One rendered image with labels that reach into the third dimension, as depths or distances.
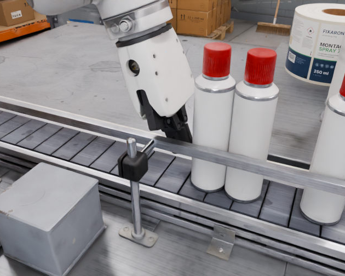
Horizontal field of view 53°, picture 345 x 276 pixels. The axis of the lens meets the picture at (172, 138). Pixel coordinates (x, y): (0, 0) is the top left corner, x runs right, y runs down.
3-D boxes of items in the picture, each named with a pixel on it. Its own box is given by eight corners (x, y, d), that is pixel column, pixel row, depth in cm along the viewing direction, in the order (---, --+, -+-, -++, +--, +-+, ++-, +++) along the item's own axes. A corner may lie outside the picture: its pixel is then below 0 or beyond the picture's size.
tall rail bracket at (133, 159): (165, 211, 53) (164, 118, 44) (142, 246, 47) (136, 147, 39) (146, 205, 54) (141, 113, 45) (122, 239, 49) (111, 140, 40)
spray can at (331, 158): (340, 205, 47) (392, 60, 36) (339, 231, 43) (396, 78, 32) (301, 194, 49) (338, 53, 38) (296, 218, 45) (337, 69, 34)
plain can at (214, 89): (229, 175, 53) (244, 41, 42) (220, 196, 48) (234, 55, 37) (197, 167, 54) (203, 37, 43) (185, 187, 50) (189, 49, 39)
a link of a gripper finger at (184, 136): (169, 119, 44) (185, 162, 47) (179, 108, 47) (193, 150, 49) (149, 121, 46) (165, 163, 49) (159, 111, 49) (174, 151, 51)
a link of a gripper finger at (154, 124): (143, 124, 41) (168, 134, 46) (147, 64, 43) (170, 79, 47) (136, 125, 42) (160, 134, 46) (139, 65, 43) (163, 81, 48)
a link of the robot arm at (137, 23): (144, 7, 37) (154, 34, 38) (177, -7, 44) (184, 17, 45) (86, 26, 41) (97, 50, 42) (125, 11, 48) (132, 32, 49)
